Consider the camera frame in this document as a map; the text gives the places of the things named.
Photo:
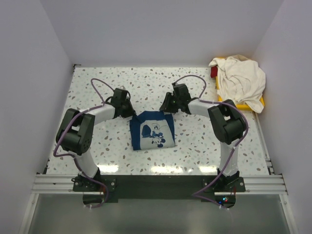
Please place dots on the yellow plastic tray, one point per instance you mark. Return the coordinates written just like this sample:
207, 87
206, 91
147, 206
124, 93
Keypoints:
243, 106

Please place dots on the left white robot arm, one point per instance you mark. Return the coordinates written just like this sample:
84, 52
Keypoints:
75, 133

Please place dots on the blue mickey t shirt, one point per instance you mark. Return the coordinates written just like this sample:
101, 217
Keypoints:
152, 130

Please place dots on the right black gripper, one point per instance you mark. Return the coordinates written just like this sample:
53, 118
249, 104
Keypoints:
165, 106

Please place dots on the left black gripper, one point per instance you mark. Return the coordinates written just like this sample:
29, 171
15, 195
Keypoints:
131, 111

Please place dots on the cream white t shirt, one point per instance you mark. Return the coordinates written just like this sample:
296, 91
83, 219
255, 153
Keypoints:
241, 83

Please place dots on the aluminium frame rail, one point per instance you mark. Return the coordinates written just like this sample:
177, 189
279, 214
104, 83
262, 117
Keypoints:
254, 184

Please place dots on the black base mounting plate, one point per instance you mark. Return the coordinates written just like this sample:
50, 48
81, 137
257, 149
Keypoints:
112, 188

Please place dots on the red cloth item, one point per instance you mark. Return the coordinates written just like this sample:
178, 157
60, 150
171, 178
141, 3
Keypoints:
214, 71

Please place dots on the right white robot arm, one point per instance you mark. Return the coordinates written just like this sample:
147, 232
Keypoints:
228, 123

